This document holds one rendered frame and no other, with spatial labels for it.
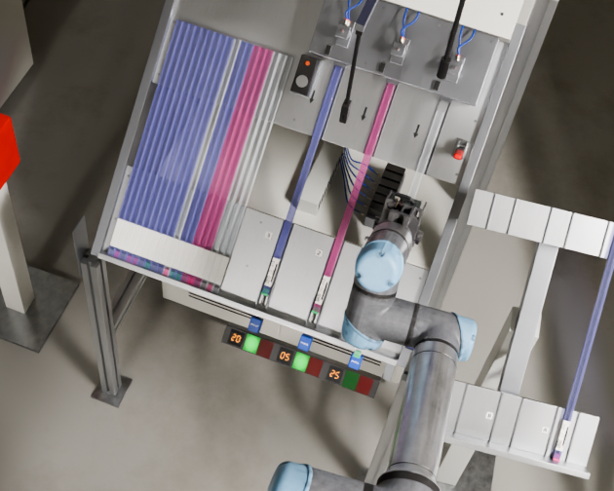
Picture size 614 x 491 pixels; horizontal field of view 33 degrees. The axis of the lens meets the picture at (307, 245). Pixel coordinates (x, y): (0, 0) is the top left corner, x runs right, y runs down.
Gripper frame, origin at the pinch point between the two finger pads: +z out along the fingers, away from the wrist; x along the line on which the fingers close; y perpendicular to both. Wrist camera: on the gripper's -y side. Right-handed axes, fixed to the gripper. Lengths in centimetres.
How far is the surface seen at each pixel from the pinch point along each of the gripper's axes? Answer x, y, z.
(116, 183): 59, -14, 2
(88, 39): 127, -25, 138
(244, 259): 28.7, -20.8, 1.9
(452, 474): -31, -78, 43
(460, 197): -8.9, 5.1, 7.0
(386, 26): 14.9, 32.1, 8.8
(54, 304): 88, -78, 55
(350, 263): 7.6, -14.5, 3.4
